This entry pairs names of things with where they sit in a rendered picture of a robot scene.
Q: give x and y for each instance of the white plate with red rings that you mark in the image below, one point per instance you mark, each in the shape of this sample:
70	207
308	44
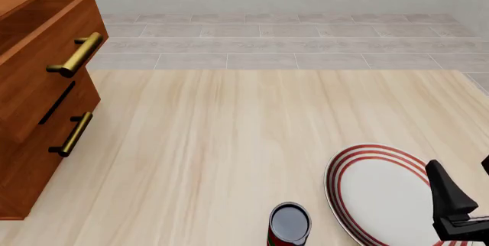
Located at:
382	194

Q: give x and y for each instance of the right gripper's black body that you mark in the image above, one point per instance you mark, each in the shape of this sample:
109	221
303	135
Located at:
466	228

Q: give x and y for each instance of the red tin with dark lid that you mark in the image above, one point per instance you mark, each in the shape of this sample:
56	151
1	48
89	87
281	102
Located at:
289	223

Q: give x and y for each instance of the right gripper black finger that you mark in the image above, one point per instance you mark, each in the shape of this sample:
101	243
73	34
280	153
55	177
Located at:
486	165
447	191

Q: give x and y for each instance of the wooden cabinet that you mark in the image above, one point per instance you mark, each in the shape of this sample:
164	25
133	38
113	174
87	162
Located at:
15	188

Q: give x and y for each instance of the closed wooden drawer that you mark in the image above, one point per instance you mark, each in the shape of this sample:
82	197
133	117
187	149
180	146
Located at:
34	160

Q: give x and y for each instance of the open wooden drawer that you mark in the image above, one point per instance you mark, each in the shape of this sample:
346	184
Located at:
34	80

